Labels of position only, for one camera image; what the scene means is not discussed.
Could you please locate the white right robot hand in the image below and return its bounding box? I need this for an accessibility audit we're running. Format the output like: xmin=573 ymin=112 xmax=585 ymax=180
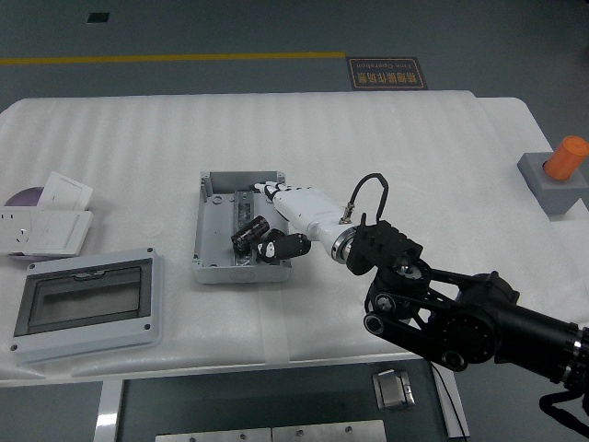
xmin=248 ymin=180 xmax=353 ymax=267

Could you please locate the dark brown cylindrical battery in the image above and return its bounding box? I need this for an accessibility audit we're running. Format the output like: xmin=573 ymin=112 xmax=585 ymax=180
xmin=230 ymin=215 xmax=271 ymax=253

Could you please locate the grey open junction box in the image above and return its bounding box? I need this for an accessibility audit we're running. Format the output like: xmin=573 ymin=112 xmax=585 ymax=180
xmin=191 ymin=169 xmax=293 ymax=285

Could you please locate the white foam mat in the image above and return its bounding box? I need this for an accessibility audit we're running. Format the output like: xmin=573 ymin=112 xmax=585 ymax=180
xmin=0 ymin=89 xmax=498 ymax=382

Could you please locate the white tape strip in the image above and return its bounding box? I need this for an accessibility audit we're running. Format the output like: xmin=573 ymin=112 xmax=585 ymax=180
xmin=256 ymin=290 xmax=292 ymax=366

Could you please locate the black floor sign orange text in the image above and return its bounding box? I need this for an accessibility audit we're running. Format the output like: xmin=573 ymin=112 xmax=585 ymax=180
xmin=345 ymin=56 xmax=429 ymax=92

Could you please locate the grey metal plate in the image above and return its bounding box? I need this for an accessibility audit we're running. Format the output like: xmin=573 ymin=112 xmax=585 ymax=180
xmin=155 ymin=427 xmax=273 ymax=442

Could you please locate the grey lid with clear window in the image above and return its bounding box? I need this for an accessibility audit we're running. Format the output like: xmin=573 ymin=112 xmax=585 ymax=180
xmin=8 ymin=247 xmax=165 ymax=367

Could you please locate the white table leg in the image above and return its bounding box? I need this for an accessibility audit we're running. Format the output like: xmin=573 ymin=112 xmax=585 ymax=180
xmin=432 ymin=366 xmax=471 ymax=439
xmin=93 ymin=379 xmax=125 ymax=442

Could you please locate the grey block base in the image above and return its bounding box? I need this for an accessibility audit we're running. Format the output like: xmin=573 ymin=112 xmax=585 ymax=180
xmin=516 ymin=150 xmax=589 ymax=216

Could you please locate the orange cylinder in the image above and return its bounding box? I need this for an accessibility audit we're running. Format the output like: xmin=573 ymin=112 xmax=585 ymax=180
xmin=544 ymin=134 xmax=589 ymax=181

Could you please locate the purple disc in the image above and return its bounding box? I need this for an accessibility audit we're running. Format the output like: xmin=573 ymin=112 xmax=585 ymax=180
xmin=2 ymin=185 xmax=46 ymax=262

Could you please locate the metal mounting rail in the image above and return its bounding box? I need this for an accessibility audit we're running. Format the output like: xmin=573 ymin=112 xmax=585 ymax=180
xmin=232 ymin=188 xmax=260 ymax=268

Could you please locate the silver metal bracket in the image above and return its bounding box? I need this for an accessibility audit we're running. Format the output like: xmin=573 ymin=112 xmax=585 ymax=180
xmin=371 ymin=367 xmax=416 ymax=412

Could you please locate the white wall switch panel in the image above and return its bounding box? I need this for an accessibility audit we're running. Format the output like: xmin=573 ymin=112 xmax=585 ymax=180
xmin=38 ymin=170 xmax=95 ymax=212
xmin=25 ymin=209 xmax=95 ymax=258

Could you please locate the thin black cable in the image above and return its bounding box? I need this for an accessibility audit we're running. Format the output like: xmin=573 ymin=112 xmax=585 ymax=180
xmin=431 ymin=364 xmax=456 ymax=438

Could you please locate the white wall socket panel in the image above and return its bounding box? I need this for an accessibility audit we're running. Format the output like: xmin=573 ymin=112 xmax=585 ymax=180
xmin=0 ymin=206 xmax=37 ymax=253

